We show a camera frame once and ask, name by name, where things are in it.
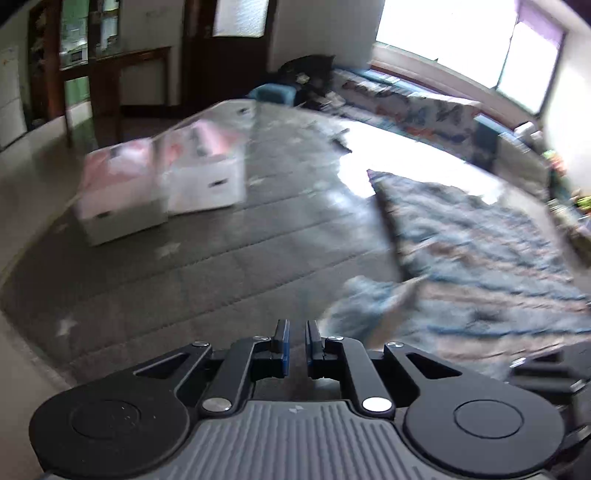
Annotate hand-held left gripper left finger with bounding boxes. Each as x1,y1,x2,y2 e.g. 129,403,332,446
133,319,291,415

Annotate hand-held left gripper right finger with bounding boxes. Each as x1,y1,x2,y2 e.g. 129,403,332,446
305,319,463,415

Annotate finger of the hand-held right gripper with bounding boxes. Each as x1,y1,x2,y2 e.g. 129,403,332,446
507,340,591,401

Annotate blue striped patterned garment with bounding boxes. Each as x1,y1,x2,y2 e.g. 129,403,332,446
318,169,591,380

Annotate grey star-patterned floor mat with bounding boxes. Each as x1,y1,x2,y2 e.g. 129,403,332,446
0,102,490,386

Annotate pile of colourful toys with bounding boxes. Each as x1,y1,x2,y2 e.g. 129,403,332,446
542,148,591,259

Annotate white storage box pink contents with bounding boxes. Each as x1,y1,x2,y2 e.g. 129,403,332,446
73,138,169,247
157,102,257,215

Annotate teal storage box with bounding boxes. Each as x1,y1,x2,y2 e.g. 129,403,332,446
472,115,500,163

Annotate teal plastic stool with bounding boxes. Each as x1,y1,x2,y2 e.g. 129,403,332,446
247,84,297,106

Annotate black bag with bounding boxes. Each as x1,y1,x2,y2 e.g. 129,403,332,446
277,54,336,93

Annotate dark wooden door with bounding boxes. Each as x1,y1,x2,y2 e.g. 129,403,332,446
182,0,278,109

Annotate bright window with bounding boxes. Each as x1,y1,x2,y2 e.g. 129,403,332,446
373,0,568,116

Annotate dark wooden cabinet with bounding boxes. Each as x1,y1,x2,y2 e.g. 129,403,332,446
28,0,172,148

